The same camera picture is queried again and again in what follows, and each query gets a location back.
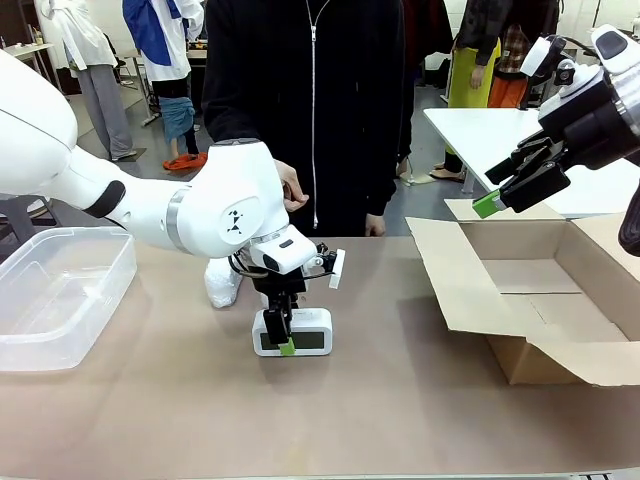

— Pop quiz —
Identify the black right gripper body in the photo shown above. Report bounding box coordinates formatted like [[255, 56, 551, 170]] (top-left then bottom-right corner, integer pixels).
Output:
[[537, 69, 640, 171]]

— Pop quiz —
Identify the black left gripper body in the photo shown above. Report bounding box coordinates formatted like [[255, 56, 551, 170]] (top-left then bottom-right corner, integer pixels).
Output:
[[249, 269, 308, 309]]

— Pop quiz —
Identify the white digital clock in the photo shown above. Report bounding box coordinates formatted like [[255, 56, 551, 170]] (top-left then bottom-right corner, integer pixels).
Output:
[[251, 307, 334, 358]]

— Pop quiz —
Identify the white bubble-wrapped clock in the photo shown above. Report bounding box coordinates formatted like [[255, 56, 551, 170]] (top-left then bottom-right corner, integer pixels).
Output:
[[203, 257, 244, 310]]

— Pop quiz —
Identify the person's right hand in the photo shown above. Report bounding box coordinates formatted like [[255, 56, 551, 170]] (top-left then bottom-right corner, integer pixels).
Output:
[[273, 159, 311, 214]]

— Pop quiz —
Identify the white background table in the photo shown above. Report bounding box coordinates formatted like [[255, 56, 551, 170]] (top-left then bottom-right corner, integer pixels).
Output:
[[423, 106, 640, 220]]

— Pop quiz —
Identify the orange garment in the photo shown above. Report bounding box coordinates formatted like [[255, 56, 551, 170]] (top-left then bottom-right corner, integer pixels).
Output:
[[487, 73, 530, 110]]

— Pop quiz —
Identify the yellow apron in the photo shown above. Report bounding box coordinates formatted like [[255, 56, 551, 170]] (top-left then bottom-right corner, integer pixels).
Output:
[[446, 38, 502, 110]]

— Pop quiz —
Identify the plaid garment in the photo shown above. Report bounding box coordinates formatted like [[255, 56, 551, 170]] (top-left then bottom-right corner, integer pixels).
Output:
[[498, 21, 532, 77]]

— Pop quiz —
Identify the brown cardboard box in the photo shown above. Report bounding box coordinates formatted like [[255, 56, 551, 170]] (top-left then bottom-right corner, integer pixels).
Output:
[[404, 197, 640, 389]]

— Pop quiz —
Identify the dark jacket figure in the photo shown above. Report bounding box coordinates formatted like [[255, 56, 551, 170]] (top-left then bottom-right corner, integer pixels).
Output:
[[455, 0, 560, 67]]

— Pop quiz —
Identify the orange cloth on floor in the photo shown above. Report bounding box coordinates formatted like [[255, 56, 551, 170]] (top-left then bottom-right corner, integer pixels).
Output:
[[162, 152, 210, 173]]

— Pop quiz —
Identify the person in black hoodie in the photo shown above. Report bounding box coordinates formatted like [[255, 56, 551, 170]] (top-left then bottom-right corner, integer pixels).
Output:
[[201, 0, 417, 238]]

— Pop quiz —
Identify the blue denim bundle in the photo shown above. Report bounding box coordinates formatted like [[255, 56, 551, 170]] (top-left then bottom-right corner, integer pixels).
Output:
[[158, 96, 197, 142]]

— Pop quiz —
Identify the clear plastic bin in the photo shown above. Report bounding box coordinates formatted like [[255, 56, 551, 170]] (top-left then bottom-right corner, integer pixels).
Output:
[[0, 226, 139, 373]]

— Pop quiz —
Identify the grey stool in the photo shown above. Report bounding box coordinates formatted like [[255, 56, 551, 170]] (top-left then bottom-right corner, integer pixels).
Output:
[[0, 194, 59, 227]]

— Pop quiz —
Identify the blue and white garment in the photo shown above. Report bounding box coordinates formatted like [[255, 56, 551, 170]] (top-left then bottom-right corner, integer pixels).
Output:
[[121, 0, 207, 84]]

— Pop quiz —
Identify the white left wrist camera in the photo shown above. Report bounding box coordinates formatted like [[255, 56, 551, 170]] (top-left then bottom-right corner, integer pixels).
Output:
[[314, 242, 347, 291]]

